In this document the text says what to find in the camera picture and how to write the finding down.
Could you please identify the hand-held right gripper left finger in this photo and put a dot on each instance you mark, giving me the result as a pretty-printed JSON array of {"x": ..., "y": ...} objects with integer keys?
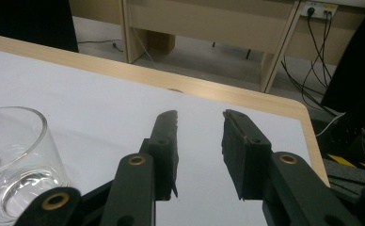
[{"x": 166, "y": 150}]

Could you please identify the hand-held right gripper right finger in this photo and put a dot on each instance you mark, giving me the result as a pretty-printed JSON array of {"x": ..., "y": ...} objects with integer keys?
[{"x": 245, "y": 157}]

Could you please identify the black stand base striped tape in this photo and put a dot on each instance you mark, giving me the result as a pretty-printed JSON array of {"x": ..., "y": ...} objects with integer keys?
[{"x": 353, "y": 147}]

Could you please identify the beige wooden desk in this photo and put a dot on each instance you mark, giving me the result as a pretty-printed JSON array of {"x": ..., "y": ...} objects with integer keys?
[{"x": 202, "y": 19}]

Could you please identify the clear glass cup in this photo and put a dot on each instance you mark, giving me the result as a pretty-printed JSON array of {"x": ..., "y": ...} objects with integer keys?
[{"x": 30, "y": 188}]

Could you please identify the black curtain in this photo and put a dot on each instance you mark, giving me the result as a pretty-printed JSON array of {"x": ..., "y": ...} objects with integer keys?
[
  {"x": 359, "y": 62},
  {"x": 23, "y": 22}
]

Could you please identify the white wall socket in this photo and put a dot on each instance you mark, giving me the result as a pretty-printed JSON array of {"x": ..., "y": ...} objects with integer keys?
[{"x": 318, "y": 9}]

